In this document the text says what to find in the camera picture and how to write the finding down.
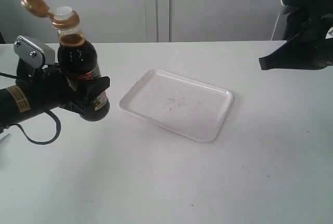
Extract white plastic tray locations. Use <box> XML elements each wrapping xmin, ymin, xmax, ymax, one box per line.
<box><xmin>118</xmin><ymin>70</ymin><xmax>234</xmax><ymax>142</ymax></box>

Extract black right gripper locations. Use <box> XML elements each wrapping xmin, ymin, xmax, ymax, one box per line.
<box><xmin>259</xmin><ymin>9</ymin><xmax>332</xmax><ymax>70</ymax></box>

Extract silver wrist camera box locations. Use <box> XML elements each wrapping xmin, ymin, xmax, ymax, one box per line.
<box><xmin>14</xmin><ymin>35</ymin><xmax>55</xmax><ymax>78</ymax></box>

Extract white cabinet doors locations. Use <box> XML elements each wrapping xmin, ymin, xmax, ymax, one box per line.
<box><xmin>1</xmin><ymin>0</ymin><xmax>286</xmax><ymax>43</ymax></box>

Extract dark soy sauce bottle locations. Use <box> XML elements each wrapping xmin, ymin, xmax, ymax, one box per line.
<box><xmin>20</xmin><ymin>0</ymin><xmax>111</xmax><ymax>123</ymax></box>

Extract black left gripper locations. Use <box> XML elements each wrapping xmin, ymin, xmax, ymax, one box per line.
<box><xmin>16</xmin><ymin>60</ymin><xmax>110</xmax><ymax>120</ymax></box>

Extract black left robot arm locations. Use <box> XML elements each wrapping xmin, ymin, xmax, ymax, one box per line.
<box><xmin>1</xmin><ymin>59</ymin><xmax>110</xmax><ymax>128</ymax></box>

